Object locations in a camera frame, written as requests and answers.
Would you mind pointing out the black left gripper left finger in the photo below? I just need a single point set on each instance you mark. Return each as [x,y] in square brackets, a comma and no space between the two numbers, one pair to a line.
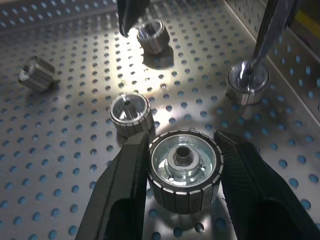
[117,190]

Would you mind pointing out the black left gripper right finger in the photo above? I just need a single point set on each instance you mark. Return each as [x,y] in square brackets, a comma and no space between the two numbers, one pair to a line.
[255,195]

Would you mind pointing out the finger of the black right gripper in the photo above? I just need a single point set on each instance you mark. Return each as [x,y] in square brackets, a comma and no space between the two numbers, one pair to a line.
[273,30]
[128,15]

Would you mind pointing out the silver nut top compartment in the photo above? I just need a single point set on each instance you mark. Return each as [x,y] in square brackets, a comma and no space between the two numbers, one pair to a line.
[153,37]

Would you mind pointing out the silver nut compartment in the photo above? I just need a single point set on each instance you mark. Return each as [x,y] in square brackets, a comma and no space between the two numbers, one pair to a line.
[36,77]
[153,37]
[185,162]

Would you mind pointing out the ribbed metal roller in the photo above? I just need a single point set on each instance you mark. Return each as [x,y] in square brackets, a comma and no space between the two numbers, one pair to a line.
[130,115]
[240,95]

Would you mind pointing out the perforated steel tray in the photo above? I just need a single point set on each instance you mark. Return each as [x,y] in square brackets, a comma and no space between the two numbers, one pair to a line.
[62,150]

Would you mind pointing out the yellow tape frame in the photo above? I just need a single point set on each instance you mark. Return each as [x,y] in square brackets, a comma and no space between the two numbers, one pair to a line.
[306,15]

